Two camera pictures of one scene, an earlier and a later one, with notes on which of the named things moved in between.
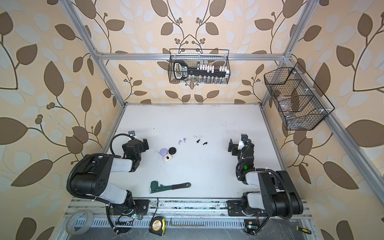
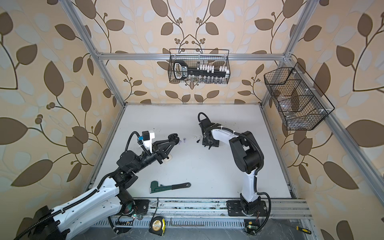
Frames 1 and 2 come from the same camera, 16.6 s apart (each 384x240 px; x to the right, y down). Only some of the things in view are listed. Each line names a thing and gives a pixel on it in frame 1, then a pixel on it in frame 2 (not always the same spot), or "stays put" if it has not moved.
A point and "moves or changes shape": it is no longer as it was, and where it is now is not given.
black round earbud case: (172, 150) moves or changes shape
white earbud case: (167, 158) stays put
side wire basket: (300, 103) stays put
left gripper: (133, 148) -> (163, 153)
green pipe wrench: (154, 187) stays put
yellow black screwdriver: (297, 228) stays put
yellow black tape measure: (157, 225) stays put
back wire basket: (199, 66) stays put
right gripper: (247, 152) -> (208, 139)
